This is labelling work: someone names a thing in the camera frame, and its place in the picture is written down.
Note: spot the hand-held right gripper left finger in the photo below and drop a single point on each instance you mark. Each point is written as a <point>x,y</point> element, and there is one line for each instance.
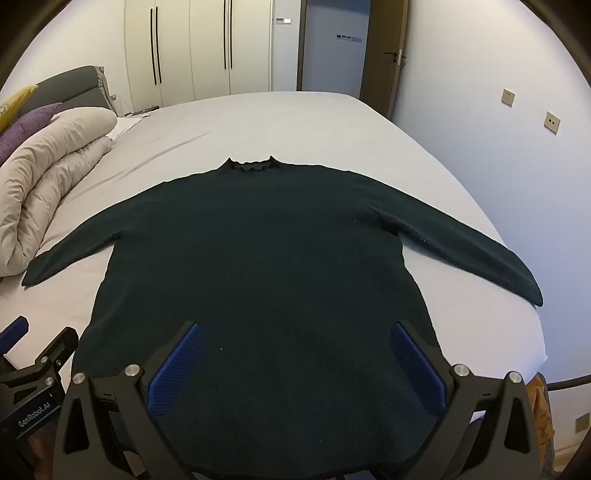
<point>175,369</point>

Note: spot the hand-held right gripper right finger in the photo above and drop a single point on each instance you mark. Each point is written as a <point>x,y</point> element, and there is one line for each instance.
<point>418,369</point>

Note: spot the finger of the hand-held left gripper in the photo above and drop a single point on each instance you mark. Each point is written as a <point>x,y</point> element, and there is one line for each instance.
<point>62,344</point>
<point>14,331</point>

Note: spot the dark green sweater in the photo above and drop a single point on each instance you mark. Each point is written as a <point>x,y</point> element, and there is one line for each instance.
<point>277,254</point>

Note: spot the orange cloth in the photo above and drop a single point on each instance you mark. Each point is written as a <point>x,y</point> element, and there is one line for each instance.
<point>541,406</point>

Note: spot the beige duvet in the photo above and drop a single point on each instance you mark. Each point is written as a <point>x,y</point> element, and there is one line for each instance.
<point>46,170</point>

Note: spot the purple pillow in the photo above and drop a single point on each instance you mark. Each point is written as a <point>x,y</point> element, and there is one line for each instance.
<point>23,127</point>

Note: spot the yellow pillow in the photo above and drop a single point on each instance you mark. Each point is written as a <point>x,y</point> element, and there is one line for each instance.
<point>11,104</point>

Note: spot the dark small object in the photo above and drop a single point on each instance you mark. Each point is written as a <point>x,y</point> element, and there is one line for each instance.
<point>144,110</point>

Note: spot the grey padded headboard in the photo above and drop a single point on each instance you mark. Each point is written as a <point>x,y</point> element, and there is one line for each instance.
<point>74,87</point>

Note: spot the bed with white sheet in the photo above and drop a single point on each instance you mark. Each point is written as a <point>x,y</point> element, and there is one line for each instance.
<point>300,129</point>

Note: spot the brown wooden door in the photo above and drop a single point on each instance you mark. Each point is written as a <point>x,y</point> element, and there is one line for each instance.
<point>383,83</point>

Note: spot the cream wardrobe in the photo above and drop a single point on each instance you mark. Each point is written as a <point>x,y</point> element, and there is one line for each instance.
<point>194,46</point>

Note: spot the beige wall socket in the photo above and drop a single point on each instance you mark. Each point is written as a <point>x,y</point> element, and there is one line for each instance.
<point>582,423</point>
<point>552,122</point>
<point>508,97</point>

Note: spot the grey wall switch panel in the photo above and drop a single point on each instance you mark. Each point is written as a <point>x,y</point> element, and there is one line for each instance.
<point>349,38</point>

